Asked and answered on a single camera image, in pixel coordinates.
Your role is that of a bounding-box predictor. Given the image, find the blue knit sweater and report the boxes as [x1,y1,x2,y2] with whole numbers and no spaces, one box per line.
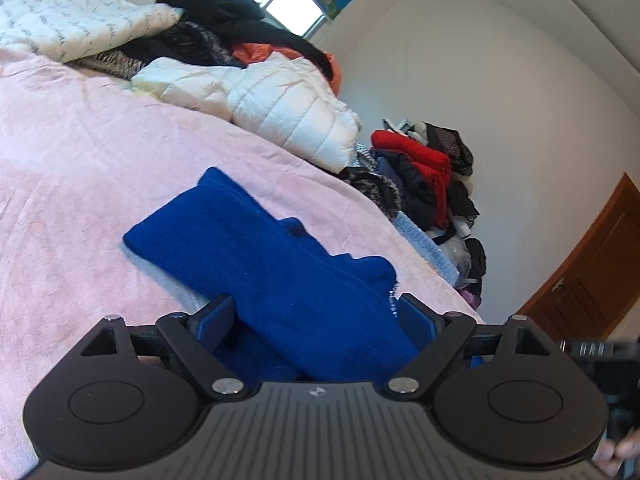
[124,168,419,385]

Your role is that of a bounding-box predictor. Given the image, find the dark clothes pile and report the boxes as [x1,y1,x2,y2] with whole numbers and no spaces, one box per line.
[337,122,487,310]

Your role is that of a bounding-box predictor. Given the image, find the person's right hand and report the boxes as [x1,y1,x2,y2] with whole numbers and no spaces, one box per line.
[592,430,640,478]

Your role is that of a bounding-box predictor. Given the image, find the brown wooden door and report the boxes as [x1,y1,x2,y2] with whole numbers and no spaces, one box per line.
[518,174,640,340]

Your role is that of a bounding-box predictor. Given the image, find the light blue knit blanket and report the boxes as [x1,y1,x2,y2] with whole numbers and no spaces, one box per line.
[392,211,460,286]

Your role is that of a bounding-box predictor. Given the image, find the red garment on pile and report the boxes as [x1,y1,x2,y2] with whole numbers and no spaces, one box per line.
[371,130,451,228]

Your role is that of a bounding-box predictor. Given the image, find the pink bed blanket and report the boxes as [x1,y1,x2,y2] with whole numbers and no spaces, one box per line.
[1,50,469,479]

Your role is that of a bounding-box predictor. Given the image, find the white puffer jacket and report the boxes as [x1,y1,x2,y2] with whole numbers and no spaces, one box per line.
[131,52,361,174]

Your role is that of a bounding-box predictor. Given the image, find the orange garment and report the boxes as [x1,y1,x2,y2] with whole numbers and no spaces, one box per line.
[229,41,343,97]

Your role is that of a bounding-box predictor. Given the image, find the black jacket on bed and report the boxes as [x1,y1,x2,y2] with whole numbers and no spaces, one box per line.
[119,0,334,79]

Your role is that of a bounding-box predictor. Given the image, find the white patterned quilt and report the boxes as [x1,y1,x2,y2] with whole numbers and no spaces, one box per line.
[1,0,182,63]

